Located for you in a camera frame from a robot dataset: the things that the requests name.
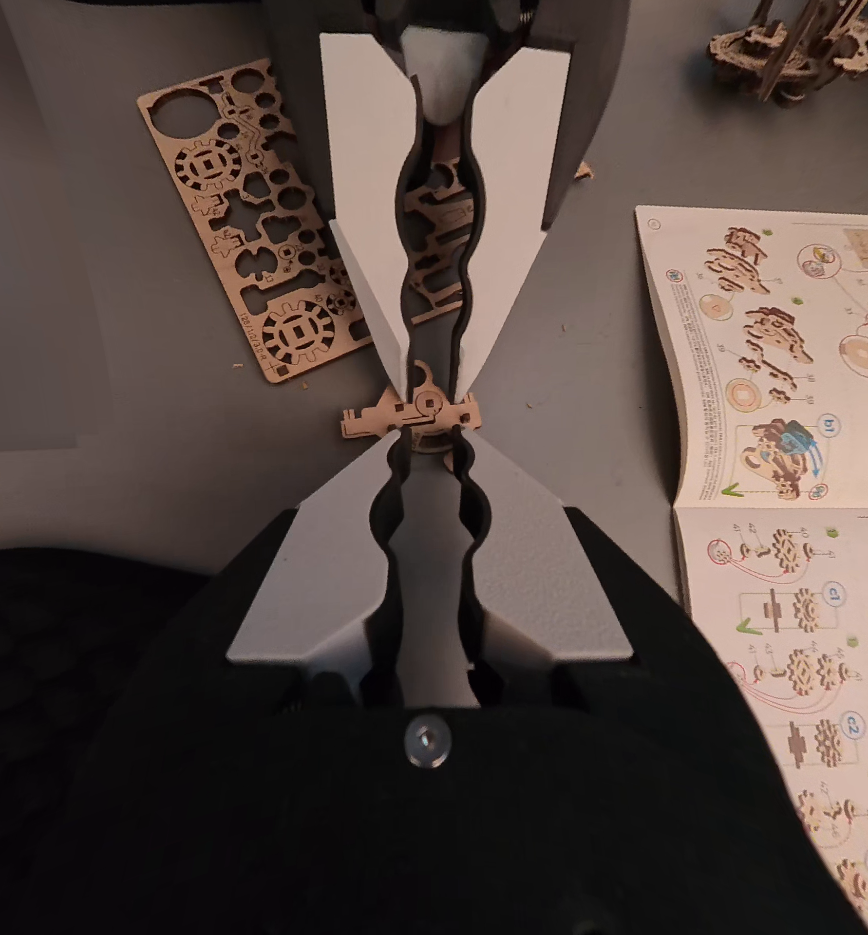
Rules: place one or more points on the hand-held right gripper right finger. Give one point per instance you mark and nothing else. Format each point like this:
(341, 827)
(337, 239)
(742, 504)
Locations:
(551, 599)

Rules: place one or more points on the partly built wooden model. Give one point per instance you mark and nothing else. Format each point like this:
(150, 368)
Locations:
(785, 51)

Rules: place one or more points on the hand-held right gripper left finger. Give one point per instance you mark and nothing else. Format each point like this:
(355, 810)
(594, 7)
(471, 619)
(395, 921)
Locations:
(310, 599)

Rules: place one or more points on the black quilted cloth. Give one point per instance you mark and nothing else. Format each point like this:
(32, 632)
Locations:
(54, 694)

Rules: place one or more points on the open instruction booklet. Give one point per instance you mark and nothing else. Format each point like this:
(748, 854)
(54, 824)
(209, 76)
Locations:
(770, 438)

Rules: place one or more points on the wooden model part assembly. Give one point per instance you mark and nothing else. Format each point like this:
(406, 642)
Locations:
(375, 420)

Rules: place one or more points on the laser-cut wooden parts sheet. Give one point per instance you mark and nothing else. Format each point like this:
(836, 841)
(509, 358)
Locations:
(185, 219)

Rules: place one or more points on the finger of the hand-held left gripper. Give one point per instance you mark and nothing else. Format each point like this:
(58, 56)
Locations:
(522, 168)
(361, 182)

